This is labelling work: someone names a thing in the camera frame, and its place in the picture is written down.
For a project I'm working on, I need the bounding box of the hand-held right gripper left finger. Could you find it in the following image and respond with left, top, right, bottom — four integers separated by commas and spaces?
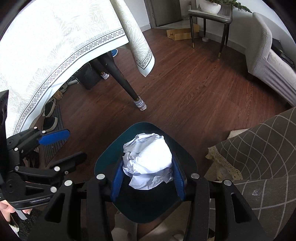
28, 160, 124, 241

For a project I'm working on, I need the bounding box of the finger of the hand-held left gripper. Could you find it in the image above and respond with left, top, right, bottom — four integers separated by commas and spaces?
6, 127, 70, 153
14, 151, 88, 178

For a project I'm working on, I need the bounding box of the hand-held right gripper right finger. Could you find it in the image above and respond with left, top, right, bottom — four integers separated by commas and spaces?
172, 158, 274, 241

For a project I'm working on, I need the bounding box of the teal trash bin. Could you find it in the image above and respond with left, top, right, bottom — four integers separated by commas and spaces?
94, 122, 197, 224

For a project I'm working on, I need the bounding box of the white paper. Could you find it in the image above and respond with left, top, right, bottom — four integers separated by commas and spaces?
122, 133, 174, 190

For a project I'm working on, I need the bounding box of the person's left hand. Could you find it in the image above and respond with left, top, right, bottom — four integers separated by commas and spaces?
0, 199, 33, 224

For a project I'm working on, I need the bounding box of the dark shoe with pale sole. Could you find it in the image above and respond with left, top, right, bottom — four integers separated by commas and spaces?
44, 98, 57, 117
42, 117, 58, 132

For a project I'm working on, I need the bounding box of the cream lace-edged cloth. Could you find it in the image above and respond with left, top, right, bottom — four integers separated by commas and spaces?
205, 130, 243, 181

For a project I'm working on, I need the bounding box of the black box under table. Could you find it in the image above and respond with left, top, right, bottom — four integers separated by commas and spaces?
75, 65, 102, 90

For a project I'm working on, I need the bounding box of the dark table leg with sock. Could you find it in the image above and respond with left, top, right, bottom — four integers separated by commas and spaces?
92, 58, 110, 80
105, 52, 147, 112

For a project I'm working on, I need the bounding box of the pale patterned tablecloth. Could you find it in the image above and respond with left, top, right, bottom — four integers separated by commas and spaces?
0, 0, 155, 137

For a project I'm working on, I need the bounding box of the grey checked tablecloth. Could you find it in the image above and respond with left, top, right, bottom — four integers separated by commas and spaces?
215, 108, 296, 241

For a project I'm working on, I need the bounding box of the cardboard box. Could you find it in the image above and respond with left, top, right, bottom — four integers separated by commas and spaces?
166, 23, 200, 41

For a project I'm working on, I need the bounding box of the grey armchair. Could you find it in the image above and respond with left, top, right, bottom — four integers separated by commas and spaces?
246, 12, 296, 107

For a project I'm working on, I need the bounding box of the black bag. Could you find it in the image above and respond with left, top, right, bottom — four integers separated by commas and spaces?
271, 38, 294, 65

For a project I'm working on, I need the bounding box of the grey dining chair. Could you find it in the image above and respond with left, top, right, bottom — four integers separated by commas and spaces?
188, 5, 233, 58

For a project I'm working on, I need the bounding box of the grey-green door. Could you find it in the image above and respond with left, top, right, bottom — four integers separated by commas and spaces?
144, 0, 182, 29

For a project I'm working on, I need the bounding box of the potted plant in white pot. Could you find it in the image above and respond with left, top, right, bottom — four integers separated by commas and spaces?
199, 0, 252, 15

